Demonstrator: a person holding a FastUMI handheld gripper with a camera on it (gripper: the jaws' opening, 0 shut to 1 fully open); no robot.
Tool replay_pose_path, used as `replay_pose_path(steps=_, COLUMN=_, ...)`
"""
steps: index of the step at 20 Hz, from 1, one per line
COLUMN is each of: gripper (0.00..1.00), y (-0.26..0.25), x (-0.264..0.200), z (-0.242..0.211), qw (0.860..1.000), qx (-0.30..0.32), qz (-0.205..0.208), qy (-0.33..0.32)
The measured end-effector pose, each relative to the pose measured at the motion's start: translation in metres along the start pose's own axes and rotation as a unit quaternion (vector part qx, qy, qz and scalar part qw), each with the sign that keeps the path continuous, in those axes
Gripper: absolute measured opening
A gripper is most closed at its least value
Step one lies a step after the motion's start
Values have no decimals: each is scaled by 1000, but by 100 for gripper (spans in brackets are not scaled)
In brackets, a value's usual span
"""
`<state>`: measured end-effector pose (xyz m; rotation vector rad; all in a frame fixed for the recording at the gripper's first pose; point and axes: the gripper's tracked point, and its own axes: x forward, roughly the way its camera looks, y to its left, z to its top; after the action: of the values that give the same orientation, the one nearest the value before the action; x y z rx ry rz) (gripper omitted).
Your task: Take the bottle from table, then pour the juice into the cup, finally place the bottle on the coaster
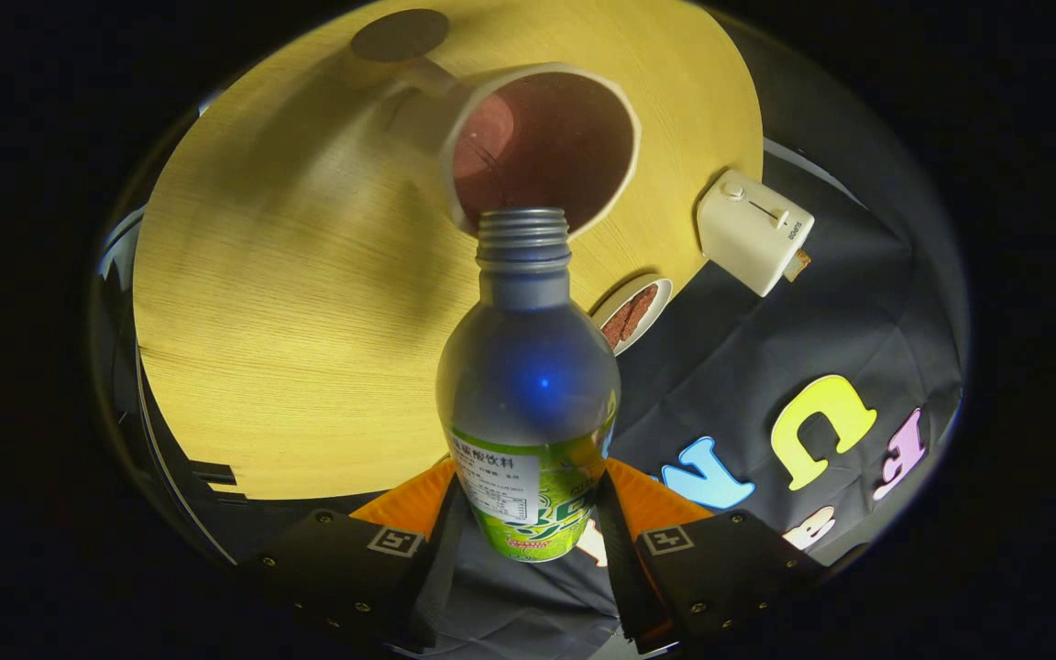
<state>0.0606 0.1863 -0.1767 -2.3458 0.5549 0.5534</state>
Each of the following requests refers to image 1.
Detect silver juice bottle green label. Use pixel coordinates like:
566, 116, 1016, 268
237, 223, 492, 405
435, 207, 622, 564

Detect beige cup with wooden handle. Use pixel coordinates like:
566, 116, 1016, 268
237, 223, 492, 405
342, 8, 642, 241

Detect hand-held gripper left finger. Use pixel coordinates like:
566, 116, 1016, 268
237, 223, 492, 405
235, 456, 469, 654

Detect red meat slices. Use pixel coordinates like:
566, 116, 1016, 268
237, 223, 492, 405
601, 283, 660, 347

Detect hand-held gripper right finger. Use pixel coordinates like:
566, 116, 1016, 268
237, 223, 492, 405
594, 456, 827, 654

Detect grey round plate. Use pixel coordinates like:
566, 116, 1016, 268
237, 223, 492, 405
590, 274, 674, 356

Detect white toaster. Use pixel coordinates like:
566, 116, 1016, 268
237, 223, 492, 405
696, 169, 816, 298

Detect round wooden table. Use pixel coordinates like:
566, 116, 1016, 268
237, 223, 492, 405
132, 0, 765, 501

